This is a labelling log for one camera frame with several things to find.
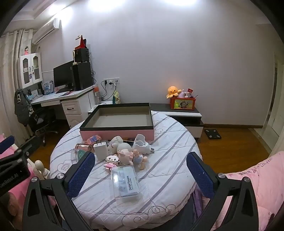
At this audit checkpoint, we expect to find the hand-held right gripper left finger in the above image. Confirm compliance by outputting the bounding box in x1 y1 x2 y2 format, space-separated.
22 152 96 231

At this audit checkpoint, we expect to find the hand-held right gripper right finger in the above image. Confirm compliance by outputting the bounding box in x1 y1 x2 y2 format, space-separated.
186 152 259 231

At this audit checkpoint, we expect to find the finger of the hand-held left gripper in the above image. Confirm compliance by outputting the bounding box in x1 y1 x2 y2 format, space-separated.
0 135 29 160

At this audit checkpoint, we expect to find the rose gold cylinder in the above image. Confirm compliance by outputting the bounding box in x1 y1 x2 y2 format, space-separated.
75 143 95 152

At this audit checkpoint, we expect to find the white plug charger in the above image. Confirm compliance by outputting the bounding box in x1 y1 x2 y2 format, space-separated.
93 140 109 161

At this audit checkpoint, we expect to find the white and pink block toy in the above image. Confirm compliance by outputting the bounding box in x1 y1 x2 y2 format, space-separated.
104 155 121 170

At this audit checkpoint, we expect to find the pink pig doll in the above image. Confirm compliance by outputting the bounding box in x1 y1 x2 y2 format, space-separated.
117 149 148 170

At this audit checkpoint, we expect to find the white astronaut figure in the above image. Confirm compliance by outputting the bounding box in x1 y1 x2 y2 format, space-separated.
108 136 133 156

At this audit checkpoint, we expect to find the white plastic object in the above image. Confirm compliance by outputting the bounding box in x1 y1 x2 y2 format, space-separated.
134 134 155 155

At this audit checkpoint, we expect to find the black and pink shallow box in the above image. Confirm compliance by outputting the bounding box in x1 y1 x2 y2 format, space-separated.
79 103 155 141

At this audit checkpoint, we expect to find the pink cloth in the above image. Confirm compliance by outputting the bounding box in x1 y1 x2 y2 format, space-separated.
0 133 56 214

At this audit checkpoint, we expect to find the dark patterned jacket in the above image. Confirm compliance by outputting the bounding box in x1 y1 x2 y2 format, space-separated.
14 89 34 125

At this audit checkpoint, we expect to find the black office chair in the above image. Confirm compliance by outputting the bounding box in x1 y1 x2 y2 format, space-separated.
27 107 58 146

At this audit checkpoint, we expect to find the black bathroom scale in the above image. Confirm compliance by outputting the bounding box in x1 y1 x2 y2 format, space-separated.
204 129 222 140

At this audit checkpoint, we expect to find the clear dental flosser box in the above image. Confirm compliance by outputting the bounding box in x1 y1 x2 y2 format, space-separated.
110 165 142 202

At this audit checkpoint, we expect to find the striped white bed sheet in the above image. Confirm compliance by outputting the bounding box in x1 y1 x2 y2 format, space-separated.
50 110 203 230

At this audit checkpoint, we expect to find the black and white low cabinet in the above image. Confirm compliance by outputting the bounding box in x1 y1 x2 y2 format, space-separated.
150 103 204 139

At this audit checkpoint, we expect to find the pink blanket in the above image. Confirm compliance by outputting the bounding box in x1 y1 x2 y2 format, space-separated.
211 151 284 231

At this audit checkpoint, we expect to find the beige curtain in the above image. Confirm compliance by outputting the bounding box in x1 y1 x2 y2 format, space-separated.
0 29 34 147

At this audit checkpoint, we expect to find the white desk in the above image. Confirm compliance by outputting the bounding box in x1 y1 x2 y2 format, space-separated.
30 84 98 129

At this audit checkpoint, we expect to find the blue and white box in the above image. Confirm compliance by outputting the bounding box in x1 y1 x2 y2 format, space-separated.
43 81 54 95

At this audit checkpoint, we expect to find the red storage box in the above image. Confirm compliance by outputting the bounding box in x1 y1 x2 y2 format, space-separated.
170 96 196 110

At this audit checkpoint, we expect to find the white glass-door cabinet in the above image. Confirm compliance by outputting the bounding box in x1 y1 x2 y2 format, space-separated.
17 53 43 89

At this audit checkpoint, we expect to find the orange octopus plush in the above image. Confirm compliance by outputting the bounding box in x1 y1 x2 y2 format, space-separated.
166 86 182 99

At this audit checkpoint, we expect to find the black monitor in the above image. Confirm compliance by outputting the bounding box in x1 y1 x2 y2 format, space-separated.
53 60 75 91

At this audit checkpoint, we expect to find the black computer tower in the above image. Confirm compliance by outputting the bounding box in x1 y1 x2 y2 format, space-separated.
72 62 93 91

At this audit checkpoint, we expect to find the white door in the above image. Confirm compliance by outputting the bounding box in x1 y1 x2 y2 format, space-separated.
266 51 284 138

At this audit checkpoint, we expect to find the black speaker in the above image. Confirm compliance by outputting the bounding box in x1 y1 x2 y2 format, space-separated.
72 48 89 64

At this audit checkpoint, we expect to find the white air conditioner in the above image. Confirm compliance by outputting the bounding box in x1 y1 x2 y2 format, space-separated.
32 18 61 44

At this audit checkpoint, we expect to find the red triangular stand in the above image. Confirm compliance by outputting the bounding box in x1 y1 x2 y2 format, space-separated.
75 35 87 50

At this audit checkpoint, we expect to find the wooden bed post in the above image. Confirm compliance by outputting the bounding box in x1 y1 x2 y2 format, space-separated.
33 160 50 179

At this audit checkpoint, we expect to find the white wall outlet strip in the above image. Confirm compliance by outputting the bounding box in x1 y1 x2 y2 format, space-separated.
103 78 120 86

